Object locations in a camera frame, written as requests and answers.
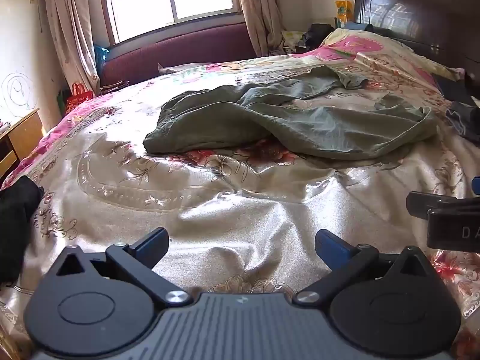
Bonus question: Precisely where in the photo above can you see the dark clothing pile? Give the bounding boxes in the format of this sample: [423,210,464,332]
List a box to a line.
[305,23,337,50]

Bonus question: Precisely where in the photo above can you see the green bag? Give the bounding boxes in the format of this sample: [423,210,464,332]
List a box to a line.
[56,88,72,114]

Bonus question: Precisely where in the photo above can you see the black knitted cloth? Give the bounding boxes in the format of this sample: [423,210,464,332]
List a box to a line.
[445,100,480,144]

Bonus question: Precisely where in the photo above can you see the wooden cabinet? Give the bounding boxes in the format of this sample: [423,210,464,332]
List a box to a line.
[0,108,46,181]

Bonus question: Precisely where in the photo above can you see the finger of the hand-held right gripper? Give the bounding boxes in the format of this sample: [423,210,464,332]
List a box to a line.
[407,191,480,219]

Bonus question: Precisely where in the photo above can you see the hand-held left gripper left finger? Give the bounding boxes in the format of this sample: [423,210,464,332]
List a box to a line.
[45,228,193,306]

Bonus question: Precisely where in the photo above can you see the red bag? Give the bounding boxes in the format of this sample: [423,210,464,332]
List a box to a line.
[65,82,94,116]

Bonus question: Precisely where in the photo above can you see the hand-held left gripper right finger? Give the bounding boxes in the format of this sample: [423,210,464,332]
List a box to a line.
[292,229,437,306]

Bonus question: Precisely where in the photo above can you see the yellow packet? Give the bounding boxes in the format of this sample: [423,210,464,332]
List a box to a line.
[335,0,354,29]

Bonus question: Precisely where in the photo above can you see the floral satin bedspread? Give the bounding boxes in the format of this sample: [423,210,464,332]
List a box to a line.
[0,52,480,360]

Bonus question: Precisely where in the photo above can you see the maroon sofa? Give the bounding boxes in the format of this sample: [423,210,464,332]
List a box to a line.
[99,20,257,88]

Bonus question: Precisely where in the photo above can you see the green pants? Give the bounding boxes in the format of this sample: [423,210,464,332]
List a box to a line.
[143,65,439,160]

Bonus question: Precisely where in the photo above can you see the floral pillow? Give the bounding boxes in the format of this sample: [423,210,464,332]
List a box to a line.
[319,28,466,83]

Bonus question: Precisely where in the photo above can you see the window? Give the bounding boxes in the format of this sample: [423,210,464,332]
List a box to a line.
[101,0,245,44]

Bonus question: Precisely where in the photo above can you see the beige curtain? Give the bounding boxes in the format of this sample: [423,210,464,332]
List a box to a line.
[234,0,287,58]
[39,0,102,96]

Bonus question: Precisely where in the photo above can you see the blue cloth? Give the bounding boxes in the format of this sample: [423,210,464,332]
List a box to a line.
[343,20,374,33]

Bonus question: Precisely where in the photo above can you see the dark wooden headboard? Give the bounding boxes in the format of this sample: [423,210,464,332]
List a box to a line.
[354,0,480,83]

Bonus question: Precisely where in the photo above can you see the blue bag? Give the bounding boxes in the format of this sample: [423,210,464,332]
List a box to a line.
[94,45,110,76]

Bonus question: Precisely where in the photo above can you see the white patterned bag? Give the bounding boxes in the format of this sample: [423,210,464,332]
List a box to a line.
[281,30,307,55]

